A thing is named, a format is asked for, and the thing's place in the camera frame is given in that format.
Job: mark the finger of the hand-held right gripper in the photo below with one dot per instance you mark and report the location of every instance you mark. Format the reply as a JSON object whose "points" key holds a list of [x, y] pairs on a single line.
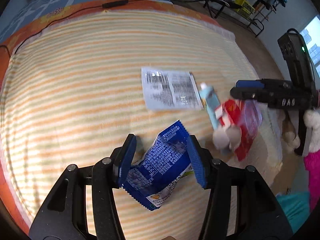
{"points": [[247, 83], [243, 93]]}

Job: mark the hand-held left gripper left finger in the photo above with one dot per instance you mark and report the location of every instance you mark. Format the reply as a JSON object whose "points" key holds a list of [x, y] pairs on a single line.
{"points": [[127, 155]]}

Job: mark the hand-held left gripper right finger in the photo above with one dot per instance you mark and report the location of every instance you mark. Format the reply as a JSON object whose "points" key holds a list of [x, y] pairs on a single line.
{"points": [[197, 162]]}

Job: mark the blue snack packet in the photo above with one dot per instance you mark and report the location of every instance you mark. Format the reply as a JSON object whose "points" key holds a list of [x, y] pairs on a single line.
{"points": [[165, 160]]}

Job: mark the red cardboard box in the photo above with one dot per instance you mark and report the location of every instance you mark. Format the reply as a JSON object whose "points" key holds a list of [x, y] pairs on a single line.
{"points": [[246, 135]]}

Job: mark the person's right hand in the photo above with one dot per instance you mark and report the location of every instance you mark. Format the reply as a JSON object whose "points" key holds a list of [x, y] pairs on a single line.
{"points": [[312, 118]]}

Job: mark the light blue small box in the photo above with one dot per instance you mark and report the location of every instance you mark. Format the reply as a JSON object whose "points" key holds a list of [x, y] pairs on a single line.
{"points": [[211, 105]]}

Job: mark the window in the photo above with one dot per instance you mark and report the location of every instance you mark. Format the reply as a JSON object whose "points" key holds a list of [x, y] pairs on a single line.
{"points": [[312, 47]]}

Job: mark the silver printed packet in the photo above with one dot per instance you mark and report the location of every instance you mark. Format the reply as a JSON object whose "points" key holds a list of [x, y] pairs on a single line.
{"points": [[170, 87]]}

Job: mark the yellow plastic crate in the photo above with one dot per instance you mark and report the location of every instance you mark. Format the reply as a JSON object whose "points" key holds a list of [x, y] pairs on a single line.
{"points": [[243, 6]]}

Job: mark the yellow striped blanket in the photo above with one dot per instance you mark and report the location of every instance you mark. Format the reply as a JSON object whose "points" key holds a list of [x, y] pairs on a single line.
{"points": [[75, 92]]}

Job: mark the pink clothing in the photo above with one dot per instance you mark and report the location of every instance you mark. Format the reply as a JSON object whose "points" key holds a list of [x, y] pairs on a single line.
{"points": [[313, 177]]}

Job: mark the black folding chair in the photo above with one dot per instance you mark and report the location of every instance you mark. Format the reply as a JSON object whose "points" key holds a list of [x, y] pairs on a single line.
{"points": [[212, 5]]}

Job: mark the blue hanging garment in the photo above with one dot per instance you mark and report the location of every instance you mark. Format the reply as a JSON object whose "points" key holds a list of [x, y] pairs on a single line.
{"points": [[283, 0]]}

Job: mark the teal cloth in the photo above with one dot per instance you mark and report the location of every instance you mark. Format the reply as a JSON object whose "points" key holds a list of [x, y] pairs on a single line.
{"points": [[295, 207]]}

